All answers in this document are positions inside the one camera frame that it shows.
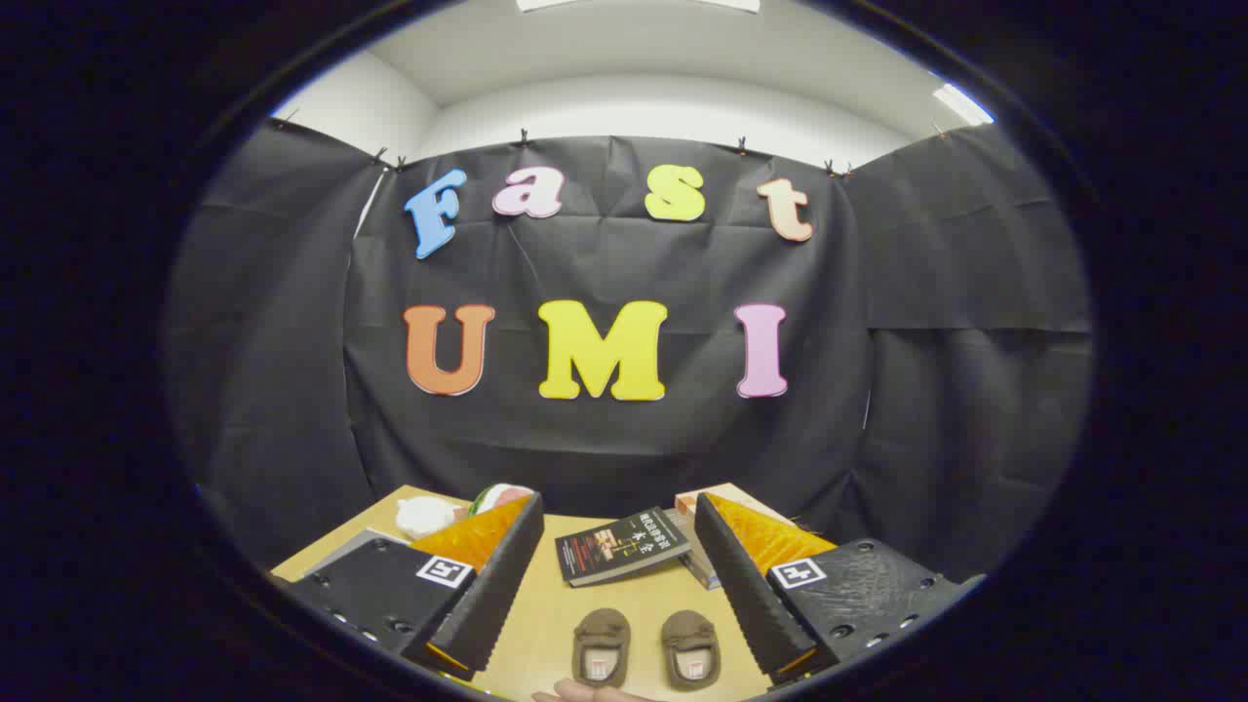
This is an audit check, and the ceiling light panel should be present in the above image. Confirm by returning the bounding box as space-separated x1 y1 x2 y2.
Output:
517 0 761 14
933 83 994 126

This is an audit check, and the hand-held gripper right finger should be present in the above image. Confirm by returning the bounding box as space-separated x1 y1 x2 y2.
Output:
694 492 986 688

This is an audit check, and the white plush toy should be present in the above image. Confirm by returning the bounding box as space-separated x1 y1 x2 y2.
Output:
395 495 469 540

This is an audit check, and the watermelon slice plush toy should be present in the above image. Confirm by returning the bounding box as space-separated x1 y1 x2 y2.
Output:
468 484 535 518

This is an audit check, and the beige cover book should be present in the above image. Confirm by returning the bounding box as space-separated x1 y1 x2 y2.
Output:
675 483 796 527

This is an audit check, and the blue cover book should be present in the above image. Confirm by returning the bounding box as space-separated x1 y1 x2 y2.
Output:
668 507 722 591

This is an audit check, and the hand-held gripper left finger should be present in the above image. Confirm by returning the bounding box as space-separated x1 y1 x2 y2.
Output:
283 492 545 683

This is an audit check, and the black cover book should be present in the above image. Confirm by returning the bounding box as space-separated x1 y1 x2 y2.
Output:
556 507 693 588

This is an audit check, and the brown fuzzy slipper shoe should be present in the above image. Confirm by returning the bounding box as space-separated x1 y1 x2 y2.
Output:
572 608 632 689
661 610 722 691

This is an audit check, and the beige fabric storage box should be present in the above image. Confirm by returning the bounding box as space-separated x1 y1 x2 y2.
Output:
304 527 410 576

